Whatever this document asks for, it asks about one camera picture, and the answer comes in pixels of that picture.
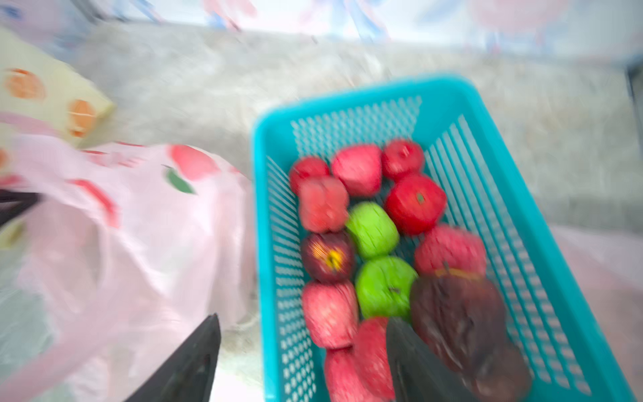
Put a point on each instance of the green crinkled toy vegetable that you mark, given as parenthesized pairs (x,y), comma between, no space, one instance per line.
(374,233)

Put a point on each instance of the dark purple crinkled vegetable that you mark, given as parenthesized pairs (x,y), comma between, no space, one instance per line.
(460,315)

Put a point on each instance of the dark red apple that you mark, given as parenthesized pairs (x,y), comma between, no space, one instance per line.
(329,257)

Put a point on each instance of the pink printed plastic bag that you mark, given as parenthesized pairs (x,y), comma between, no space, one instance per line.
(607,266)

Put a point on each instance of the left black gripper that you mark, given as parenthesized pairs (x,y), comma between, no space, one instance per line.
(14,204)

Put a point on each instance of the dark purple round fruit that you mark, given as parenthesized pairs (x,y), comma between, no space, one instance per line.
(503,377)

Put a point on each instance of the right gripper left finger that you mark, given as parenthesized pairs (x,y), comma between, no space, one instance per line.
(188,374)

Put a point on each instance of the yellow knotted plastic bag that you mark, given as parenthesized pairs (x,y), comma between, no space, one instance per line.
(42,95)

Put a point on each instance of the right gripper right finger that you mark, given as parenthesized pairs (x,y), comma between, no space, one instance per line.
(417,373)

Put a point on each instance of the green apple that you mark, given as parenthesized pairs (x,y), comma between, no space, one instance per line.
(383,288)

